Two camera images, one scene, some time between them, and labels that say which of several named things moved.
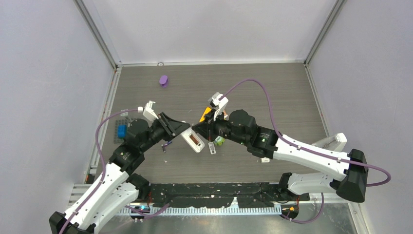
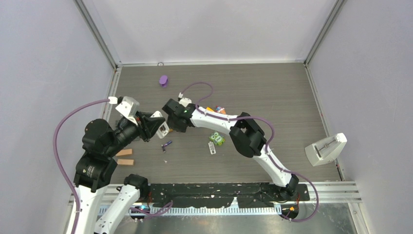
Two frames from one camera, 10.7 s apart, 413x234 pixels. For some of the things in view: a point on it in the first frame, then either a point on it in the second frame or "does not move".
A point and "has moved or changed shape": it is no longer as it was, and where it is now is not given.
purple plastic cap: x=163 y=81 does not move
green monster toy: x=219 y=140 does not move
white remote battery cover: x=212 y=147 does not move
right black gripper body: x=216 y=128 -> x=172 y=124
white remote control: x=193 y=139 has moved or changed shape
